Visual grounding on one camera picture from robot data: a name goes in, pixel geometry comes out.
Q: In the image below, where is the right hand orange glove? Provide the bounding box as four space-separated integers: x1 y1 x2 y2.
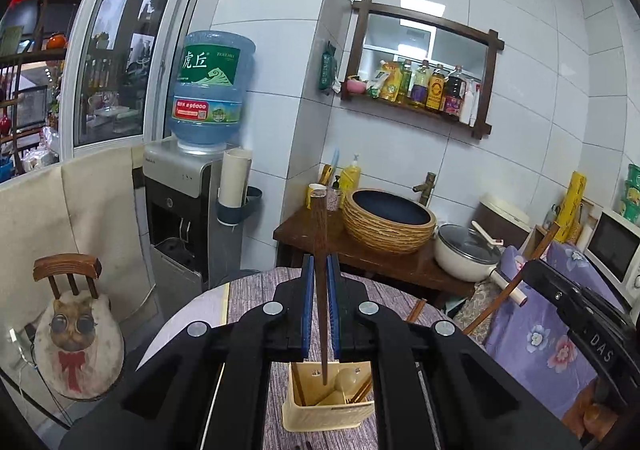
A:
572 380 618 441

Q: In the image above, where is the purple floral cloth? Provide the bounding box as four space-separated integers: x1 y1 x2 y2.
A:
484 241 623 418

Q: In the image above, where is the cream perforated utensil holder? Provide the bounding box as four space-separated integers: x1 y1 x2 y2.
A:
282 361 374 433

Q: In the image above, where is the microwave oven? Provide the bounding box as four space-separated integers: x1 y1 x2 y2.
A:
585 208 640 308

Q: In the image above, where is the pug print seat cushion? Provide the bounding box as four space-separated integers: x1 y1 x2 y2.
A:
34 291 125 401

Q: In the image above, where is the cream frying pan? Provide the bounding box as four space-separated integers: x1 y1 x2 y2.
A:
434 222 509 290

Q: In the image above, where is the water dispenser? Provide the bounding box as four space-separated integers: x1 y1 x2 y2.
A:
142 137 242 319

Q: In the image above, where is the yellow package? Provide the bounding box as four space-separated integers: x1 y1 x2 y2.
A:
554 172 587 243

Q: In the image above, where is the wooden chair with cushion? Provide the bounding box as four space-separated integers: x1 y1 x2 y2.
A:
32 253 102 300

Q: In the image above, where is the woven basin sink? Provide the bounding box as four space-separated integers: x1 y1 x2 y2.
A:
343 188 436 255

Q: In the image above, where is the dark wooden counter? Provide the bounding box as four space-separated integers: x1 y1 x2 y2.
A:
272 207 475 304

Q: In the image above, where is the brass faucet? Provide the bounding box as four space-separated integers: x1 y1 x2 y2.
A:
412 172 437 207

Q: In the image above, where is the paper towel roll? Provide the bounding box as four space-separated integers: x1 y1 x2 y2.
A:
218 148 253 208

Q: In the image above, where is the yellow soap bottle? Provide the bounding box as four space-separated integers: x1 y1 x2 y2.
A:
338 153 361 208

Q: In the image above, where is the blue water bottle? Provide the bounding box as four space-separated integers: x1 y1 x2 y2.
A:
169 30 256 150

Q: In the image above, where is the wooden wall shelf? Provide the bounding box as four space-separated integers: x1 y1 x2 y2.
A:
340 0 504 140

